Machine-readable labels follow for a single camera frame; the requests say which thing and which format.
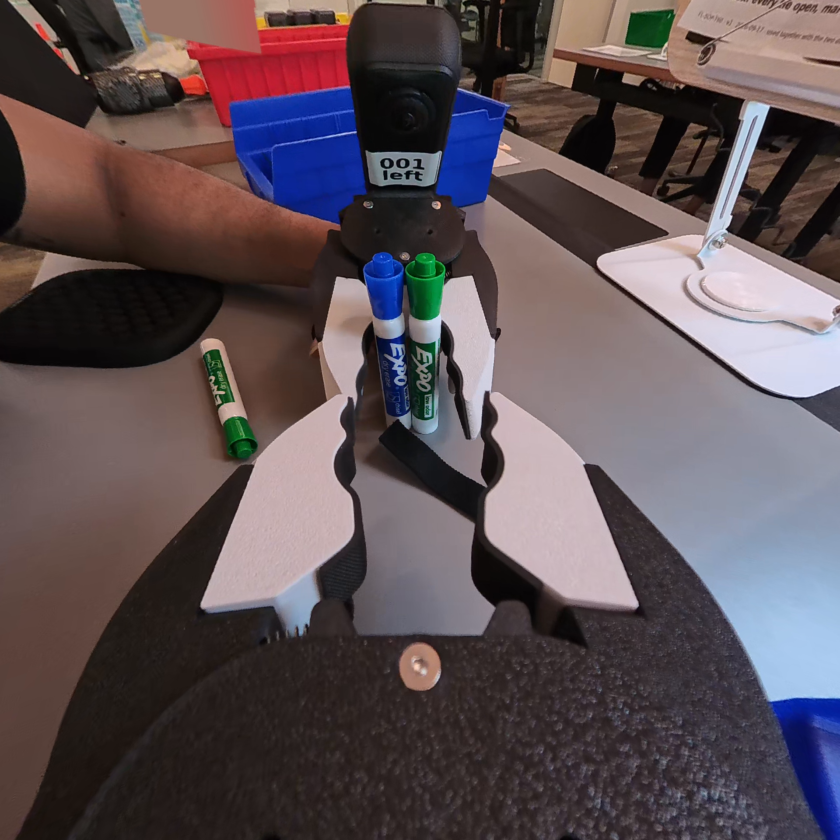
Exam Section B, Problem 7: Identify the wooden desk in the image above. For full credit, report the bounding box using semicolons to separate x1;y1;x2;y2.
553;42;723;198

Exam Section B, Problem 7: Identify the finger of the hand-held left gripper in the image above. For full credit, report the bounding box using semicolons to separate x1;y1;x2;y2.
438;274;497;442
318;274;376;421

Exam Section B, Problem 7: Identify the white stand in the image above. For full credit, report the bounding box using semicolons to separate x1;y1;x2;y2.
595;100;840;400

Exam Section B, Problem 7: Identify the person's left forearm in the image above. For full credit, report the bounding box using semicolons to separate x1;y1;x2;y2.
0;92;343;288

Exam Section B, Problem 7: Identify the blue plastic bin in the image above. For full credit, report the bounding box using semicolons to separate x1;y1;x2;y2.
770;698;840;840
227;84;513;225

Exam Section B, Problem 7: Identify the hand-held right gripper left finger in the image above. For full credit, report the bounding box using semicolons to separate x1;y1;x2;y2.
199;394;370;639

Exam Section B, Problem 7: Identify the red plastic bin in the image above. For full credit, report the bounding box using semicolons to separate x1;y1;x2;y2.
185;23;353;127

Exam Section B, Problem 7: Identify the green dry-erase marker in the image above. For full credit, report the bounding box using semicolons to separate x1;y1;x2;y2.
198;337;259;461
403;252;448;436

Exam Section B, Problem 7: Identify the black fabric strap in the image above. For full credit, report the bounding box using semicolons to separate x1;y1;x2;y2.
378;420;488;524

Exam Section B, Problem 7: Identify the green plastic bin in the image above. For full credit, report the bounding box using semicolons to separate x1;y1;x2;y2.
624;8;677;51

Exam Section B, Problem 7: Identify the black board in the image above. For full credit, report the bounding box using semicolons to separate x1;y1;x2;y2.
0;0;99;130

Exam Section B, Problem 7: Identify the black backpack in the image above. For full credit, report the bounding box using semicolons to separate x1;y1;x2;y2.
558;113;618;176

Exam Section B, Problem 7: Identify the black table mat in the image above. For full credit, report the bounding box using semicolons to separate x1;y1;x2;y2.
487;168;840;431

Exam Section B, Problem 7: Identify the dark glittery cylinder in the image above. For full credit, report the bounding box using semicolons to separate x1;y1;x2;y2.
91;64;186;116

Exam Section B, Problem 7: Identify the blue dry-erase marker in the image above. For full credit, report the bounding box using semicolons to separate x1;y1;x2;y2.
362;252;413;421

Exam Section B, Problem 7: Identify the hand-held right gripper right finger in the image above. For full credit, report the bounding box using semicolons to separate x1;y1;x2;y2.
470;391;641;635

